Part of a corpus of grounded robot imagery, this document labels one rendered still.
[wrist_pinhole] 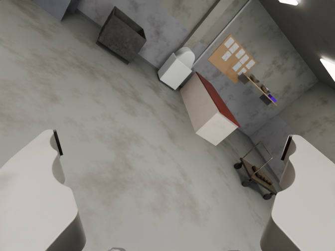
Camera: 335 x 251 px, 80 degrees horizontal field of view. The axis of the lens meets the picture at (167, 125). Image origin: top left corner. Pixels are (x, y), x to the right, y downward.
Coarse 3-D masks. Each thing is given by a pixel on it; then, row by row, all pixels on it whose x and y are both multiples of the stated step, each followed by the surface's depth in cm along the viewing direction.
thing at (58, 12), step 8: (40, 0) 419; (48, 0) 420; (56, 0) 422; (64, 0) 424; (72, 0) 461; (48, 8) 429; (56, 8) 430; (64, 8) 432; (72, 8) 528; (56, 16) 439
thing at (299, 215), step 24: (288, 144) 11; (288, 168) 9; (312, 168) 8; (288, 192) 7; (312, 192) 7; (288, 216) 6; (312, 216) 6; (264, 240) 7; (288, 240) 6; (312, 240) 6
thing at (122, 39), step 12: (120, 12) 546; (108, 24) 459; (120, 24) 463; (132, 24) 568; (108, 36) 475; (120, 36) 479; (132, 36) 483; (144, 36) 524; (108, 48) 502; (120, 48) 496; (132, 48) 500; (132, 60) 520
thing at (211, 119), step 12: (192, 84) 656; (204, 84) 605; (192, 96) 620; (204, 96) 567; (216, 96) 599; (192, 108) 587; (204, 108) 539; (216, 108) 499; (192, 120) 558; (204, 120) 515; (216, 120) 503; (228, 120) 508; (204, 132) 523; (216, 132) 528; (228, 132) 533; (216, 144) 554
